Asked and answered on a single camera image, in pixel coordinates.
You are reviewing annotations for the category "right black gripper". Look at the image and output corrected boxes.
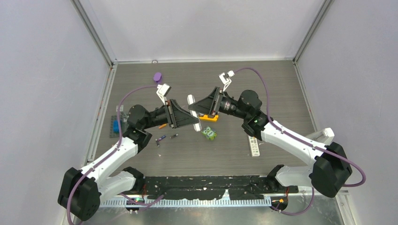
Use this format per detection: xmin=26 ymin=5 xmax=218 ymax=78
xmin=189 ymin=88 xmax=249 ymax=120

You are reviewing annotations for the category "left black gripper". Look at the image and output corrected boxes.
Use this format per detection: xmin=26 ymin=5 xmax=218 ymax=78
xmin=143 ymin=99 xmax=199 ymax=130

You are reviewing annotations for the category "white remote control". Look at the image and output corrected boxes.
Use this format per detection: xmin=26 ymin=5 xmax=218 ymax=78
xmin=187 ymin=94 xmax=201 ymax=132
xmin=248 ymin=136 xmax=260 ymax=157

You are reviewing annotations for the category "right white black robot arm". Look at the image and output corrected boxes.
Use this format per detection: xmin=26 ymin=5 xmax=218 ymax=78
xmin=187 ymin=87 xmax=352 ymax=198

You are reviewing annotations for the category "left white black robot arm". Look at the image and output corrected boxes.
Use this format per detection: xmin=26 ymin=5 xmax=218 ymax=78
xmin=57 ymin=99 xmax=199 ymax=221

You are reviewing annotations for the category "yellow triangular toy block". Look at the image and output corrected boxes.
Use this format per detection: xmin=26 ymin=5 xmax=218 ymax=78
xmin=199 ymin=115 xmax=219 ymax=122

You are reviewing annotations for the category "green monster toy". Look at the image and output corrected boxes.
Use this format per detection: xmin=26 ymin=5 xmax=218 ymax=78
xmin=201 ymin=126 xmax=217 ymax=140

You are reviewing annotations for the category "purple plastic cap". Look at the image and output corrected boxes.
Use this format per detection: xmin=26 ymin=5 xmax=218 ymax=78
xmin=153 ymin=72 xmax=162 ymax=84

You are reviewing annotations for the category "grey lego baseplate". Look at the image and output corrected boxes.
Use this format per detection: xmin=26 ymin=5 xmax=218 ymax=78
xmin=109 ymin=112 xmax=128 ymax=138

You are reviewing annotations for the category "small grey sticker tile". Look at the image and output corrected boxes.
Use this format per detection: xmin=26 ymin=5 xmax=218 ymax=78
xmin=116 ymin=105 xmax=124 ymax=112

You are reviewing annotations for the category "blue lego brick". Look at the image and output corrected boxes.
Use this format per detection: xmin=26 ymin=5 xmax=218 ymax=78
xmin=112 ymin=120 xmax=120 ymax=134

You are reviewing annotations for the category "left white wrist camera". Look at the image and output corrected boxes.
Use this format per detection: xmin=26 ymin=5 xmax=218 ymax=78
xmin=156 ymin=83 xmax=171 ymax=105

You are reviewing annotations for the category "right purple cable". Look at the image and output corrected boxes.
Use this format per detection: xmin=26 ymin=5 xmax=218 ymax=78
xmin=233 ymin=67 xmax=367 ymax=188

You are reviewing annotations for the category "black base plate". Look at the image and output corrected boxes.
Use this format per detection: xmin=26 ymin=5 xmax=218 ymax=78
xmin=123 ymin=175 xmax=299 ymax=200

